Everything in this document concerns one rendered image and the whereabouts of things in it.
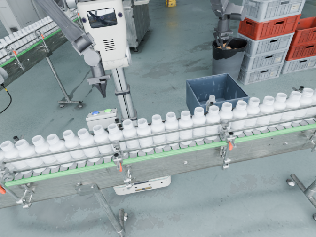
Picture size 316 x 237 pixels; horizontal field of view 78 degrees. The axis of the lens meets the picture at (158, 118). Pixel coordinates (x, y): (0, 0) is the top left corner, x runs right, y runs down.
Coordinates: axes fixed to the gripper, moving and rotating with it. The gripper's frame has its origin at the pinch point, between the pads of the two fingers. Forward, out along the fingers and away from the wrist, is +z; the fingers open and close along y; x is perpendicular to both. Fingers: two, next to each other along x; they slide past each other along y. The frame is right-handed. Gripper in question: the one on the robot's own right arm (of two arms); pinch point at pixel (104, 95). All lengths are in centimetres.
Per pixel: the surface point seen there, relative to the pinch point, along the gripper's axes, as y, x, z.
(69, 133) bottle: -14.3, -15.3, 9.7
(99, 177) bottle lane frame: -8.6, -14.4, 33.9
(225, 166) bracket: 49, -19, 38
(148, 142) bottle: 16.3, -17.4, 19.3
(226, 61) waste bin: 135, 161, 17
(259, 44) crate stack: 181, 163, 3
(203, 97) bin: 64, 51, 25
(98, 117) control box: -4.3, -3.9, 8.6
